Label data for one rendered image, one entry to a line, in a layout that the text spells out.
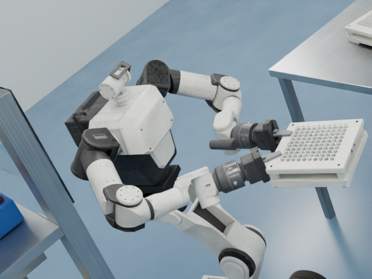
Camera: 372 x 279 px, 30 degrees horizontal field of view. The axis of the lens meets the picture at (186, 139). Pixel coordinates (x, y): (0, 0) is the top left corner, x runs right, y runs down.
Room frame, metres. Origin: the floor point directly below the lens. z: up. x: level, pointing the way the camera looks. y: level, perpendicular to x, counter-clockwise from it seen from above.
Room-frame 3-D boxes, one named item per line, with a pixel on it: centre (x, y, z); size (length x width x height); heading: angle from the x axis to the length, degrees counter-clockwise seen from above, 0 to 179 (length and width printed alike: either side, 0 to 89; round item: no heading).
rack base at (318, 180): (1.77, -0.35, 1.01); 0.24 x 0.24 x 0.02; 52
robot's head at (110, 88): (2.16, 0.14, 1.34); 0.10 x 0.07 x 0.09; 141
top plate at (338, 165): (1.77, -0.35, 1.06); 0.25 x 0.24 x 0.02; 52
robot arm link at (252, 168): (1.80, -0.13, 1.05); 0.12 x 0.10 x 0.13; 84
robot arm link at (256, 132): (1.96, -0.23, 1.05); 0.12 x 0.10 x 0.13; 44
